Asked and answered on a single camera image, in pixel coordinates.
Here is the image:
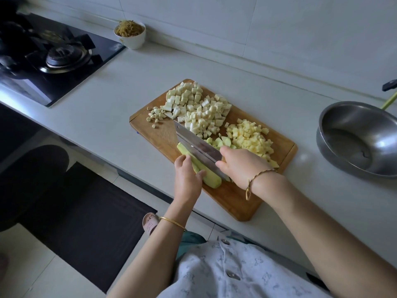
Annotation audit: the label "white patterned garment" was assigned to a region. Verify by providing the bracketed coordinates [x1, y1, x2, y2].
[156, 233, 336, 298]

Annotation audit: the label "person's left hand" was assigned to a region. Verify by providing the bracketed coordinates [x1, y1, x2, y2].
[172, 154, 207, 213]

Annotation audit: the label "braided cord bracelet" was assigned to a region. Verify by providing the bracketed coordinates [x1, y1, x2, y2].
[244, 168, 279, 202]

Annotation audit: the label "person's right forearm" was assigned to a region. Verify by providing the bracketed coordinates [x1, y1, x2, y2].
[251, 172, 397, 298]

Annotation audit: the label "black gas stove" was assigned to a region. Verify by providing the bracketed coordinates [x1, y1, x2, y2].
[0, 12, 127, 108]

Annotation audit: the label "black floor mat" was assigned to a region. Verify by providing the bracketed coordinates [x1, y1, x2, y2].
[0, 144, 159, 293]

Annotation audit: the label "dark green trousers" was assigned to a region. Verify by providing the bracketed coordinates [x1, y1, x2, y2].
[175, 229, 208, 261]

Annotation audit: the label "gold bangle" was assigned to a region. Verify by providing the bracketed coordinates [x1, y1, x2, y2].
[159, 215, 187, 232]

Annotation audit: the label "pile of white diced vegetable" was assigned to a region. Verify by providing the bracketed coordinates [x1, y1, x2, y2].
[183, 93, 233, 139]

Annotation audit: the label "person's right hand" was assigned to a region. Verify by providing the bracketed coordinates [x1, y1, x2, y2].
[215, 146, 274, 192]

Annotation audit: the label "person's left foot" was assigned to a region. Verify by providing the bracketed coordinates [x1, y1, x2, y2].
[142, 211, 160, 236]

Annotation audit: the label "person's left forearm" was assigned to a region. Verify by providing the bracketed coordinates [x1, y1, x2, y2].
[107, 204, 198, 298]

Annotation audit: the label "green cucumber half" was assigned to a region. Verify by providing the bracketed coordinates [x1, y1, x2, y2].
[176, 141, 223, 189]

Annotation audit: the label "deep stainless steel bowl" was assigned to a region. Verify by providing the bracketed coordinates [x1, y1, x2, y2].
[316, 100, 397, 180]

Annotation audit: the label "peeled yellow potato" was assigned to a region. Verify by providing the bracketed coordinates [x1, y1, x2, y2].
[225, 118, 280, 169]

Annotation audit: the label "white bowl of noodles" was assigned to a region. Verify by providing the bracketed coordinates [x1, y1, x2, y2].
[113, 19, 148, 50]

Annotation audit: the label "wooden cutting board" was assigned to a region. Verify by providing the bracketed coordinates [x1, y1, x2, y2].
[129, 79, 299, 222]

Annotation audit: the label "pile of garlic cloves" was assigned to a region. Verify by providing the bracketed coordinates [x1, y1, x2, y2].
[146, 106, 168, 130]

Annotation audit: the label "cleaver with wooden handle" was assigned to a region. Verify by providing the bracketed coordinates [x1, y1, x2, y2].
[174, 120, 232, 183]

